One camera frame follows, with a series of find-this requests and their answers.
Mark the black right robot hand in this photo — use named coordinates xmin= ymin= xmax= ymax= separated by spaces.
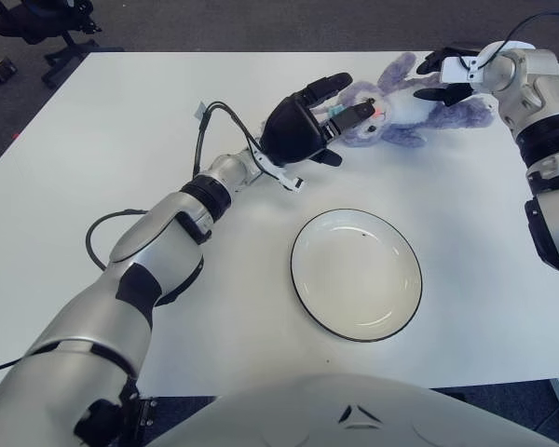
xmin=413 ymin=42 xmax=537 ymax=106

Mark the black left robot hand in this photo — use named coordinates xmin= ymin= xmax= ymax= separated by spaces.
xmin=247 ymin=72 xmax=375 ymax=194

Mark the purple plush bunny doll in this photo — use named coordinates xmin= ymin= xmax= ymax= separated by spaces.
xmin=259 ymin=52 xmax=498 ymax=149

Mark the white plate black rim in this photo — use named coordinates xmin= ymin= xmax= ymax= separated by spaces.
xmin=290 ymin=208 xmax=424 ymax=344

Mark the silver robot torso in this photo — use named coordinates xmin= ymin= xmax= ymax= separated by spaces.
xmin=148 ymin=372 xmax=559 ymax=447

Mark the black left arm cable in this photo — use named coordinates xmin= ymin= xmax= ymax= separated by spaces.
xmin=0 ymin=101 xmax=269 ymax=376

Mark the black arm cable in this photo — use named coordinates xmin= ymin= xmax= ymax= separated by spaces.
xmin=0 ymin=101 xmax=269 ymax=376
xmin=474 ymin=11 xmax=559 ymax=71

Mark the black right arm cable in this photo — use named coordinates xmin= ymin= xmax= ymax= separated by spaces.
xmin=474 ymin=11 xmax=559 ymax=71

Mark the black table bracket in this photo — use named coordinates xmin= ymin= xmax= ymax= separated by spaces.
xmin=137 ymin=395 xmax=158 ymax=429

